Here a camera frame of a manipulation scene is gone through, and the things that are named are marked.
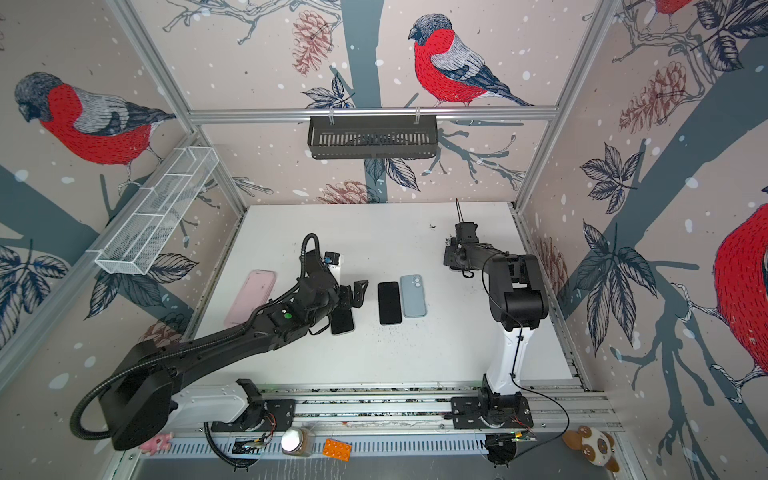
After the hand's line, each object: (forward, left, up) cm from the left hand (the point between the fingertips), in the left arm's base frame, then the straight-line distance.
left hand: (360, 275), depth 82 cm
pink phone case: (+4, +37, -18) cm, 41 cm away
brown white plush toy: (-37, -56, -13) cm, 69 cm away
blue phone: (-1, -8, -16) cm, 18 cm away
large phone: (+2, -16, -17) cm, 23 cm away
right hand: (+18, -34, -16) cm, 42 cm away
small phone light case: (+25, -32, -17) cm, 44 cm away
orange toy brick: (-38, +4, -15) cm, 41 cm away
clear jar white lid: (-37, +11, -5) cm, 39 cm away
